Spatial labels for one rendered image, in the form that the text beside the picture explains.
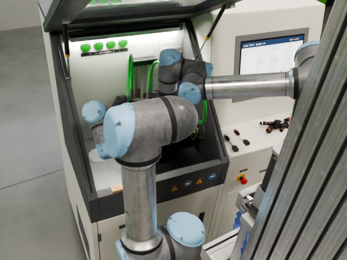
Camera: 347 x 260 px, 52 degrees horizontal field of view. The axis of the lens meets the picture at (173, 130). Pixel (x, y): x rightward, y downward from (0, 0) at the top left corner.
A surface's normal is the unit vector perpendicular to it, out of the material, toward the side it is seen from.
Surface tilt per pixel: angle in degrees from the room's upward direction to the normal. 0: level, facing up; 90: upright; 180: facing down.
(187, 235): 8
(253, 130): 0
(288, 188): 90
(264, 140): 0
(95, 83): 90
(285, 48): 76
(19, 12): 90
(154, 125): 55
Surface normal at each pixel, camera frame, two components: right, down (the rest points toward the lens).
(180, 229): 0.20, -0.80
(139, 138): 0.44, 0.37
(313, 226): -0.85, 0.27
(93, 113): -0.23, -0.16
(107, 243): 0.41, 0.59
